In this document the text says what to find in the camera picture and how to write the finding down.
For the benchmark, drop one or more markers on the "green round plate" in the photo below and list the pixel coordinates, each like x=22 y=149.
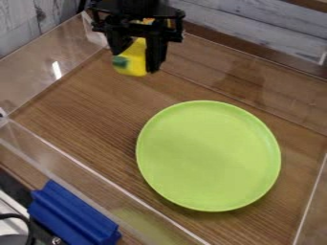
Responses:
x=208 y=156

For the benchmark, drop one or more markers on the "yellow toy banana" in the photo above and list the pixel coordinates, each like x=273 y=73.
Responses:
x=129 y=63

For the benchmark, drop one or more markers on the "blue plastic clamp block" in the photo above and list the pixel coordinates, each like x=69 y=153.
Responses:
x=61 y=212

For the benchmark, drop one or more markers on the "clear acrylic enclosure wall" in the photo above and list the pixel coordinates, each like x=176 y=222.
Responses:
x=38 y=163

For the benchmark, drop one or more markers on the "yellow labelled tin can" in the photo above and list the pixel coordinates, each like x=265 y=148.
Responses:
x=168 y=23

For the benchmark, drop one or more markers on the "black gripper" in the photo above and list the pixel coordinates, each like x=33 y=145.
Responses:
x=140 y=18

